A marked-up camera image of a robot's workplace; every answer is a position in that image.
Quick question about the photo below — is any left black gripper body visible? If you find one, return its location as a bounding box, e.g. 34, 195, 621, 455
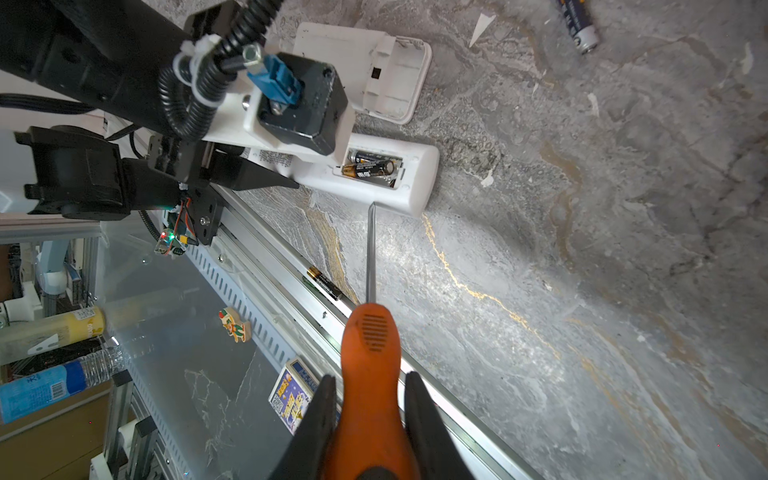
14, 126, 223, 245

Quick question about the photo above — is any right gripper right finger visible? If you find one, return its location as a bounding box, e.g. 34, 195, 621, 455
404, 372, 474, 480

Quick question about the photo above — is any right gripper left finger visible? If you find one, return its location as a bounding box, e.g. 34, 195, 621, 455
268, 375, 337, 480

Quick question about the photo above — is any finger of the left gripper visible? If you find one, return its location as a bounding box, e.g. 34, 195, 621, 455
206, 151, 299, 191

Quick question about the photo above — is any orange handle screwdriver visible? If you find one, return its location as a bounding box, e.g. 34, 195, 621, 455
324, 204, 420, 479

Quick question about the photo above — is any white air conditioner remote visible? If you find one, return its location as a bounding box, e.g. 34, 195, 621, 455
293, 22, 432, 125

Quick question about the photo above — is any long white TV remote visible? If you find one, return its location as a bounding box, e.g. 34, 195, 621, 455
247, 134, 440, 217

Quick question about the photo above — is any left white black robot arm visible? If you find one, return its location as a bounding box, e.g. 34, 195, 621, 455
1, 1, 294, 244

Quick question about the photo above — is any blue silver battery in TV remote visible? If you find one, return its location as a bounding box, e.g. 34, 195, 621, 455
348, 150, 402, 164

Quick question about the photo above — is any black gold battery in TV remote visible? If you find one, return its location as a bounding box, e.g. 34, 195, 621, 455
341, 163, 395, 179

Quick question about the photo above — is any colourful card box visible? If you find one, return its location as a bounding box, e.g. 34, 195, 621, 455
268, 357, 320, 435

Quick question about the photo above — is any small wooden toy figure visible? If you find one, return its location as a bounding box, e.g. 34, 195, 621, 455
218, 307, 252, 343

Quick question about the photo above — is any black gold AA battery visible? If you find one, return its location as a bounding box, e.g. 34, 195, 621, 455
307, 266, 343, 301

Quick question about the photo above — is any yellow cylindrical container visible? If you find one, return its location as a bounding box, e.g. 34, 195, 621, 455
1, 307, 106, 365

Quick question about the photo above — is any clear plastic water bottle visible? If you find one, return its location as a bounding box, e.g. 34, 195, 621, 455
1, 347, 124, 425

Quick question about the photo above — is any blue silver AA battery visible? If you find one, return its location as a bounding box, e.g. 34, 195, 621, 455
557, 0, 600, 54

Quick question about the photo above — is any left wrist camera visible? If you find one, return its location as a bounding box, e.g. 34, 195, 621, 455
200, 50, 356, 166

